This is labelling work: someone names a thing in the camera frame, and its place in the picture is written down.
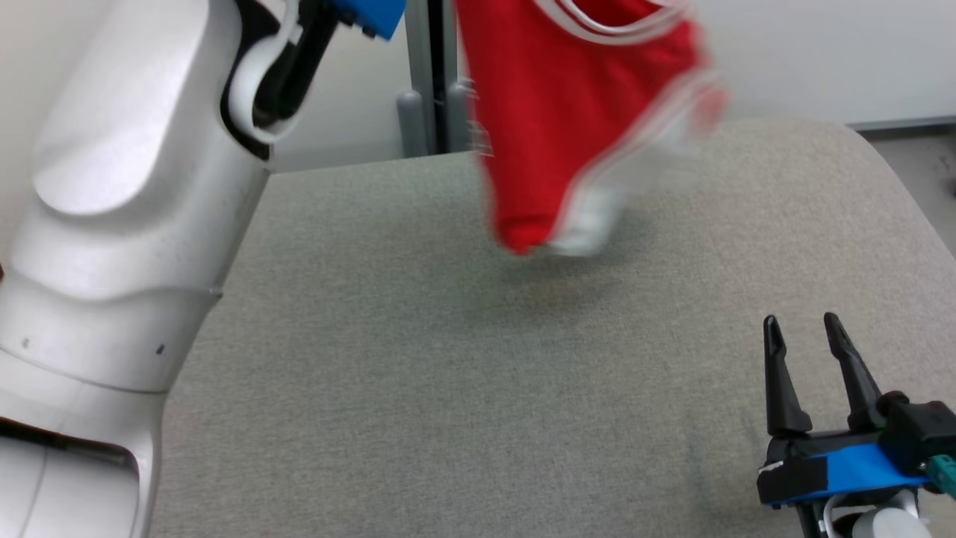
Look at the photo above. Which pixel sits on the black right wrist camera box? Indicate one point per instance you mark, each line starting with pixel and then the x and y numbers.
pixel 922 433

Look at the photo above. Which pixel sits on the grey post with rounded foot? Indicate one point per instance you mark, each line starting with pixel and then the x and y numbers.
pixel 429 75

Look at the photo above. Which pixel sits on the red garment with white trim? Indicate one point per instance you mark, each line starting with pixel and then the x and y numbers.
pixel 538 112

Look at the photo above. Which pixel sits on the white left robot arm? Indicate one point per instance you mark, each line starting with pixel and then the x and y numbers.
pixel 112 187

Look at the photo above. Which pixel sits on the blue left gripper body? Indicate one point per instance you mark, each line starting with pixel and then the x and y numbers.
pixel 370 16

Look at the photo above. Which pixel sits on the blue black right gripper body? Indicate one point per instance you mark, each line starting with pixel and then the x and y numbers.
pixel 844 467

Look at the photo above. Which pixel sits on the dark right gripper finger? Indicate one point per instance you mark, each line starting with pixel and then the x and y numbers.
pixel 780 388
pixel 857 381

